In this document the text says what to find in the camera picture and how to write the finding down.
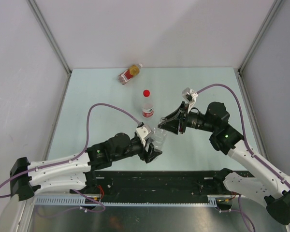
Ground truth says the clear unlabelled plastic bottle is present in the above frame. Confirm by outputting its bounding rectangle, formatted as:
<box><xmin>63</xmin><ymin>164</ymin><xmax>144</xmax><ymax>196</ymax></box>
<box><xmin>148</xmin><ymin>126</ymin><xmax>167</xmax><ymax>152</ymax></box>

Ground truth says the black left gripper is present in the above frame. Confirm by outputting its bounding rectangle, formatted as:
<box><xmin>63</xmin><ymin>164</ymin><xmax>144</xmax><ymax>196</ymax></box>
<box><xmin>112</xmin><ymin>137</ymin><xmax>162</xmax><ymax>163</ymax></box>

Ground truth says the grey slotted cable duct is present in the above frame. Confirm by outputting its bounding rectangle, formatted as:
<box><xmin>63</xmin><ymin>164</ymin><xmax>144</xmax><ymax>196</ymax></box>
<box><xmin>34</xmin><ymin>194</ymin><xmax>217</xmax><ymax>207</ymax></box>

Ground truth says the red-labelled clear water bottle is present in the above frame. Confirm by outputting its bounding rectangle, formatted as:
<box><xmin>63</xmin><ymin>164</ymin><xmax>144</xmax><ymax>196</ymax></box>
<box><xmin>142</xmin><ymin>93</ymin><xmax>154</xmax><ymax>118</ymax></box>

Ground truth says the red bottle cap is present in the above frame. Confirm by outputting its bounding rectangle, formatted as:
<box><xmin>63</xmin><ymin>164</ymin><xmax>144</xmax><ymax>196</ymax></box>
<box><xmin>143</xmin><ymin>89</ymin><xmax>150</xmax><ymax>97</ymax></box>

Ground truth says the black mounting base rail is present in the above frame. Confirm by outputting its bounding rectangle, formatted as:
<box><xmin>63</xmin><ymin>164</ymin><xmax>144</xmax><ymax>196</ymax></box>
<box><xmin>80</xmin><ymin>171</ymin><xmax>239</xmax><ymax>199</ymax></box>

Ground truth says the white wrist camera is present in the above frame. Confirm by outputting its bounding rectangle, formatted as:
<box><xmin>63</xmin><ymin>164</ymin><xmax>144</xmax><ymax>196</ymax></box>
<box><xmin>182</xmin><ymin>87</ymin><xmax>198</xmax><ymax>104</ymax></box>
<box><xmin>135</xmin><ymin>123</ymin><xmax>153</xmax><ymax>147</ymax></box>

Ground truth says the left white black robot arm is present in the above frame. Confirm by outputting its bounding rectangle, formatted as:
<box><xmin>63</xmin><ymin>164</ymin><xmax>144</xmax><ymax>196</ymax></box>
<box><xmin>10</xmin><ymin>133</ymin><xmax>162</xmax><ymax>201</ymax></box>

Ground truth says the yellow tea bottle red label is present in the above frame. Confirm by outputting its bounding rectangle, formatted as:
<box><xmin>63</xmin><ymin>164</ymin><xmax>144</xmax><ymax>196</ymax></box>
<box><xmin>118</xmin><ymin>63</ymin><xmax>143</xmax><ymax>85</ymax></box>

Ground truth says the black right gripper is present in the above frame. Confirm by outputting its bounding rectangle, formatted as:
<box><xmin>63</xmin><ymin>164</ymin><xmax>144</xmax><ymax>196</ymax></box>
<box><xmin>159</xmin><ymin>101</ymin><xmax>217</xmax><ymax>134</ymax></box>

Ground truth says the left aluminium frame post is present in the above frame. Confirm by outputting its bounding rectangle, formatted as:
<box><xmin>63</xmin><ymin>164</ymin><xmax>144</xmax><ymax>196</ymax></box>
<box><xmin>26</xmin><ymin>0</ymin><xmax>72</xmax><ymax>74</ymax></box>

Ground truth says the white QR-code bottle cap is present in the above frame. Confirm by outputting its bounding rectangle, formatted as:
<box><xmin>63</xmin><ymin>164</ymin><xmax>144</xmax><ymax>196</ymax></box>
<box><xmin>160</xmin><ymin>117</ymin><xmax>166</xmax><ymax>123</ymax></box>

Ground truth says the right aluminium frame post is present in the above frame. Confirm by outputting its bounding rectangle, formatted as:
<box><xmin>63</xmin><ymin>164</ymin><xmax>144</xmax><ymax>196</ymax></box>
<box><xmin>238</xmin><ymin>0</ymin><xmax>284</xmax><ymax>73</ymax></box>

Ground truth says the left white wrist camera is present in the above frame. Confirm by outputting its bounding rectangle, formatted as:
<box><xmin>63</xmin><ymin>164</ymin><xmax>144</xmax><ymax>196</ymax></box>
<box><xmin>135</xmin><ymin>123</ymin><xmax>153</xmax><ymax>147</ymax></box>

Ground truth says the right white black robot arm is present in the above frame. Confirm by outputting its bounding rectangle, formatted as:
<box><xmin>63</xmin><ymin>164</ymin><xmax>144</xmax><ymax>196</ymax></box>
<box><xmin>158</xmin><ymin>102</ymin><xmax>290</xmax><ymax>225</ymax></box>

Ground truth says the aluminium frame post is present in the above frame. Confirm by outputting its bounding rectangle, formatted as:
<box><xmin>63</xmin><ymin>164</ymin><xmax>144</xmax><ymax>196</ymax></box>
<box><xmin>238</xmin><ymin>0</ymin><xmax>284</xmax><ymax>73</ymax></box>
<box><xmin>26</xmin><ymin>0</ymin><xmax>72</xmax><ymax>74</ymax></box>

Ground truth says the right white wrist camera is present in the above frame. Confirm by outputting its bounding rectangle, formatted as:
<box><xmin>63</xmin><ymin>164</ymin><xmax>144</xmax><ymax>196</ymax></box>
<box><xmin>182</xmin><ymin>87</ymin><xmax>198</xmax><ymax>104</ymax></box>

